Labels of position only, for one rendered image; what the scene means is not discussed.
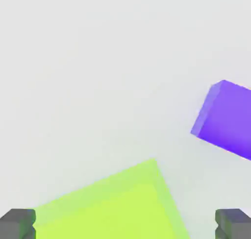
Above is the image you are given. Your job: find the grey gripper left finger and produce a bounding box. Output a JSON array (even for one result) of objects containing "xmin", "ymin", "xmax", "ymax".
[{"xmin": 0, "ymin": 208, "xmax": 37, "ymax": 239}]

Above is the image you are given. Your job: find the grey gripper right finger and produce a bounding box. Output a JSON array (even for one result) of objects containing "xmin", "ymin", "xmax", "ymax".
[{"xmin": 215, "ymin": 208, "xmax": 251, "ymax": 239}]

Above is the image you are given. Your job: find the large lime green box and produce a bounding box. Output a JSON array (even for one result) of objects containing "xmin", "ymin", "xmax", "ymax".
[{"xmin": 32, "ymin": 158, "xmax": 192, "ymax": 239}]

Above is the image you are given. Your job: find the large purple box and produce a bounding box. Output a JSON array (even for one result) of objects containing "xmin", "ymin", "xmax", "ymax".
[{"xmin": 190, "ymin": 79, "xmax": 251, "ymax": 162}]

